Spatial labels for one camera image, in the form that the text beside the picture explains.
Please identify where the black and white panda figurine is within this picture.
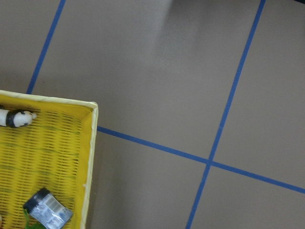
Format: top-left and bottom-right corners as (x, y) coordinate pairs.
(0, 108), (37, 128)

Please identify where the small black-capped jar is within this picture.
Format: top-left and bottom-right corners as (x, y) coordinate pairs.
(23, 187), (73, 229)

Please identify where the yellow woven plastic basket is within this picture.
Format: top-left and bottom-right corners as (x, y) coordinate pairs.
(0, 91), (98, 229)

